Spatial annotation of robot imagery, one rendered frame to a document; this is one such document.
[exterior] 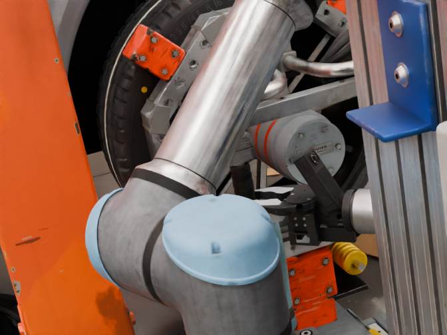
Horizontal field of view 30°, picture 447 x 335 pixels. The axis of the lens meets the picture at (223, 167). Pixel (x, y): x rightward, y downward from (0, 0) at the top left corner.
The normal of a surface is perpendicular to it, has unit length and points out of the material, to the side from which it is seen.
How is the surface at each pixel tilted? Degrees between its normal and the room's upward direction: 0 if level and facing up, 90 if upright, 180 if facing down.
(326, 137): 90
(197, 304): 90
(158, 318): 0
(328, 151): 90
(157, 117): 90
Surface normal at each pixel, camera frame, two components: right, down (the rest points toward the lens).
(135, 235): -0.64, -0.39
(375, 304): -0.18, -0.92
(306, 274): 0.33, 0.27
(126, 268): -0.73, 0.29
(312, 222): -0.42, 0.38
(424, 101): -0.96, 0.24
